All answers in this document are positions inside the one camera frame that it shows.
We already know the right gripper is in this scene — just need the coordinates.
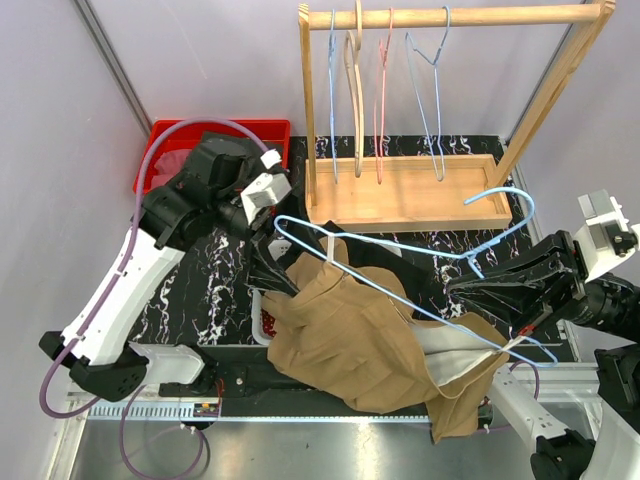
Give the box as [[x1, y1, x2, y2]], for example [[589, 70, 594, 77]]
[[448, 223, 640, 336]]

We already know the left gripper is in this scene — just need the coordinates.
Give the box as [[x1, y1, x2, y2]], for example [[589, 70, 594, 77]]
[[212, 185, 327, 296]]

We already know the red polka dot garment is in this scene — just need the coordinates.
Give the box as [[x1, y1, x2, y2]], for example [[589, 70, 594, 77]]
[[261, 309, 276, 339]]

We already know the tan garment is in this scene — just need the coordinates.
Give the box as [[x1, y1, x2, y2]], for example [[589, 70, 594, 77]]
[[262, 252, 509, 442]]

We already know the black garment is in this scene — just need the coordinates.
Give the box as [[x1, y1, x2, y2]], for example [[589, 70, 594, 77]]
[[342, 238, 445, 313]]

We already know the light blue wire hanger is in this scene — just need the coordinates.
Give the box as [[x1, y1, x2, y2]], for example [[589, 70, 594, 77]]
[[328, 10, 339, 184]]

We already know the pink wire hanger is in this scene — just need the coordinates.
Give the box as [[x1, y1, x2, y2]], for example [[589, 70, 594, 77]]
[[373, 8, 394, 184]]

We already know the wooden hanger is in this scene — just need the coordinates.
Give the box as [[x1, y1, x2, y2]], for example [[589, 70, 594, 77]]
[[343, 0, 364, 178]]

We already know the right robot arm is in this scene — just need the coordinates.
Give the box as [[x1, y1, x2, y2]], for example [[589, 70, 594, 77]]
[[447, 230, 639, 479]]

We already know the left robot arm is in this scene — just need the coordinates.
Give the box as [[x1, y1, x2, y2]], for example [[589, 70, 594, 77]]
[[39, 135, 298, 402]]

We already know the white plastic basket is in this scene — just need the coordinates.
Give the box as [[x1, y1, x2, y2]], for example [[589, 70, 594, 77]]
[[250, 288, 273, 346]]

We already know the wooden clothes rack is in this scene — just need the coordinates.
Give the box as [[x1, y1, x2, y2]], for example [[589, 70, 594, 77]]
[[298, 1, 616, 233]]

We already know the pink cloth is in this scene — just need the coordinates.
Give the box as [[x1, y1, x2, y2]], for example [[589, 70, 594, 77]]
[[150, 149, 191, 189]]

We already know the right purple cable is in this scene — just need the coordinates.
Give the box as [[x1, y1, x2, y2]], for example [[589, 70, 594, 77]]
[[479, 362, 541, 434]]

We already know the purple cable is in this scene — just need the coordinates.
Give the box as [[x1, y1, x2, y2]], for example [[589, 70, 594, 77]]
[[38, 117, 271, 479], [479, 362, 541, 434]]

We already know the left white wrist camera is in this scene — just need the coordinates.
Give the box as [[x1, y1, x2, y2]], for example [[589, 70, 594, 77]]
[[240, 149, 292, 225]]

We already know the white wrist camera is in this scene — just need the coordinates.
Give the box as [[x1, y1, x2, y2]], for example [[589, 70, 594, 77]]
[[573, 190, 639, 283], [240, 149, 292, 225]]

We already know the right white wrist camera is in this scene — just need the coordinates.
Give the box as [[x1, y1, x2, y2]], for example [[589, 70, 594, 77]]
[[573, 190, 639, 283]]

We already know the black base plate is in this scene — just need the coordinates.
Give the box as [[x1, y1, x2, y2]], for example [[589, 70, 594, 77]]
[[97, 343, 516, 419]]

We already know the white cable duct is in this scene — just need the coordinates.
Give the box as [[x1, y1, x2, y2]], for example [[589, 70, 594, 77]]
[[87, 402, 464, 425]]

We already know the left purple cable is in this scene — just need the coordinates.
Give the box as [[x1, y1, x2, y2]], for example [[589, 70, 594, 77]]
[[38, 117, 271, 479]]

